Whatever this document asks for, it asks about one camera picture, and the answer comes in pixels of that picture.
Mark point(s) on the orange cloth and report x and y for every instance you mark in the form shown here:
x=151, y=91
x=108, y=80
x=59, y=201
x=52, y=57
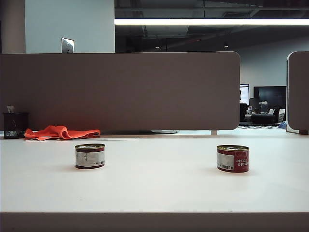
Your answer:
x=60, y=131

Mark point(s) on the tomato can with white label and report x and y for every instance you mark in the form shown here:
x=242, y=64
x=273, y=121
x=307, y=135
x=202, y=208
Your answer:
x=89, y=157

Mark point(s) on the black mesh pen holder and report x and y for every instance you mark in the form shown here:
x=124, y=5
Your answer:
x=14, y=125

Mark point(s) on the red tomato paste can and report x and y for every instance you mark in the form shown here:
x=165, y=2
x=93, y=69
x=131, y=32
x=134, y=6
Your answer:
x=239, y=162

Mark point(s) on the grey monitor stand base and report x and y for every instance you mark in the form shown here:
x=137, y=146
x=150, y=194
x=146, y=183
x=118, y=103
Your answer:
x=164, y=132

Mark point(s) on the black round seat cushion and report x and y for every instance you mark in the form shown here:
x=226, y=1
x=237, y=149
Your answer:
x=263, y=118

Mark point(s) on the lit computer monitor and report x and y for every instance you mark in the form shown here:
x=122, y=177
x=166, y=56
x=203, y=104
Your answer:
x=245, y=94

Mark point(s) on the grey desk divider panel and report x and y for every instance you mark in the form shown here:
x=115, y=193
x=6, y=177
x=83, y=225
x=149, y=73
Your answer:
x=120, y=89
x=299, y=91

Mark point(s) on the long ceiling light strip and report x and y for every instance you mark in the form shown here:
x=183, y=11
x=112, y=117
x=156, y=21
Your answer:
x=205, y=21

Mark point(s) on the blue plastic bag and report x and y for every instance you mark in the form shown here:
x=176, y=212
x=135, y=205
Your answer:
x=283, y=125

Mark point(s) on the black white checkerboard sheet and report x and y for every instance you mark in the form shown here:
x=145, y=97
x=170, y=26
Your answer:
x=256, y=127

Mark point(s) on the metal wall switch plate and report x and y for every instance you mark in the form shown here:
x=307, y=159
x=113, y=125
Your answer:
x=67, y=45

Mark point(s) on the large black screen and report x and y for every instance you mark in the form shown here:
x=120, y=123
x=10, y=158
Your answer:
x=272, y=94

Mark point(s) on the black ceiling spotlight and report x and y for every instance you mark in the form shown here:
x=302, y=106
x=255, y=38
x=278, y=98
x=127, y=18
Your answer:
x=226, y=44

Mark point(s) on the white pens in holder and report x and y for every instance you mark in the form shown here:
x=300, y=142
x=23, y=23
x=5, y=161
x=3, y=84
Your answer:
x=10, y=109

